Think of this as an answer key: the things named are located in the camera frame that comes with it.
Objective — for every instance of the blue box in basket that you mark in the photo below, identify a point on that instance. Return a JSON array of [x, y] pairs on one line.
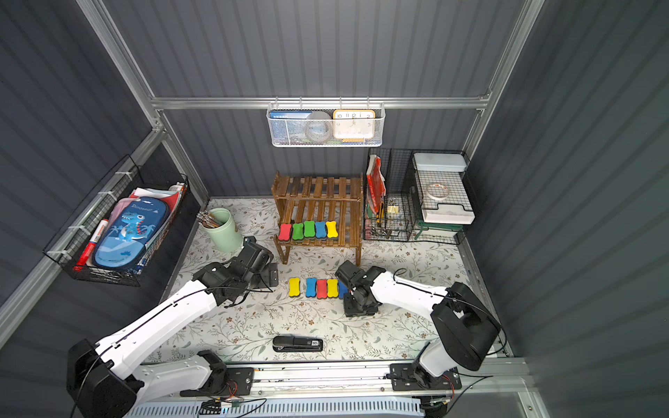
[[287, 127]]

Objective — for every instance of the white paper tray stack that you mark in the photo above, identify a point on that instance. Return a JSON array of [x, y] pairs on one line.
[[440, 189]]

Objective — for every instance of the orange alarm clock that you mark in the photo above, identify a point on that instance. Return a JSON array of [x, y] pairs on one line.
[[354, 125]]

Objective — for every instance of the blue dinosaur pencil case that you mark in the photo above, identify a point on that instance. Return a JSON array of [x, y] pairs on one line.
[[124, 242]]

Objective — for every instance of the red eraser bottom shelf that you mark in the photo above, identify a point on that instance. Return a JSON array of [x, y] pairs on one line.
[[285, 233]]

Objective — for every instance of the yellow eraser top shelf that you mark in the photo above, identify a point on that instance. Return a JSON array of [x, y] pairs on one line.
[[332, 288], [294, 287]]

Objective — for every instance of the red book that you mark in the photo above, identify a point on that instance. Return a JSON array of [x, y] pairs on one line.
[[376, 183]]

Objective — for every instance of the blue eraser top shelf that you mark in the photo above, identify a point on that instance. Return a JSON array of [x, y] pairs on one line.
[[311, 287], [342, 290]]

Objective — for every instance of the black stapler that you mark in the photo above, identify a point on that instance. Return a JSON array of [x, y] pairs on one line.
[[296, 344]]

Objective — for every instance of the black wire desk organizer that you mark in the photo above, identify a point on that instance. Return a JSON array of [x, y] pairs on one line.
[[400, 219]]

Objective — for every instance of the black wire side basket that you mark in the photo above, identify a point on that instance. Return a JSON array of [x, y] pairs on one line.
[[127, 180]]

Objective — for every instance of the grey tape roll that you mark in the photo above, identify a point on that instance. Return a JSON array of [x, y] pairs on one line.
[[318, 127]]

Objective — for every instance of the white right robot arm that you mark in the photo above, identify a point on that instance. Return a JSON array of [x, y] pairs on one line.
[[466, 329]]

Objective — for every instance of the pencils in cup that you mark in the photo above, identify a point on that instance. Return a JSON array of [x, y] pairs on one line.
[[207, 220]]

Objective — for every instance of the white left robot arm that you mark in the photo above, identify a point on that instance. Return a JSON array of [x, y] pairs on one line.
[[108, 378]]

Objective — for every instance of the red marker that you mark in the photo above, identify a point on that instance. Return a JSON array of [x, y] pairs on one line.
[[84, 259]]

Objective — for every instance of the green pencil cup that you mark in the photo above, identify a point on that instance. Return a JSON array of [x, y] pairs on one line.
[[226, 238]]

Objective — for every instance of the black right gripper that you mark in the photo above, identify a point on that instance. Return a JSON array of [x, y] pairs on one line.
[[357, 301]]

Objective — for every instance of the yellow eraser bottom shelf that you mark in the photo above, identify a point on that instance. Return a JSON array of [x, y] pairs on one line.
[[332, 229]]

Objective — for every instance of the metal base rail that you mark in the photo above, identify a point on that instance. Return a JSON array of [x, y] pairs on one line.
[[324, 380]]

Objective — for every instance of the red eraser shelf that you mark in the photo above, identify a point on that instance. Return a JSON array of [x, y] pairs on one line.
[[285, 233], [322, 289]]

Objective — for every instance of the blue eraser shelf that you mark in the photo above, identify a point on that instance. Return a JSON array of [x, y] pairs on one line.
[[321, 231], [342, 290], [311, 287]]

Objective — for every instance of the green eraser shelf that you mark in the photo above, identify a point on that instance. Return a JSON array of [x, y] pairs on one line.
[[309, 229], [298, 231]]

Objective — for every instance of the blue eraser bottom shelf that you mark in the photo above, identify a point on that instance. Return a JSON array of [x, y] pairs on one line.
[[321, 231]]

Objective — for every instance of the wooden two-tier shelf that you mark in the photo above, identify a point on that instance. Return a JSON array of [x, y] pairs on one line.
[[298, 199]]

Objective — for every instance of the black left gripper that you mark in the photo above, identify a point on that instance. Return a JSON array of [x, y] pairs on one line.
[[264, 276]]

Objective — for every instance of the yellow eraser shelf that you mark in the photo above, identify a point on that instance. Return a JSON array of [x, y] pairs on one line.
[[294, 287], [332, 229], [332, 288]]

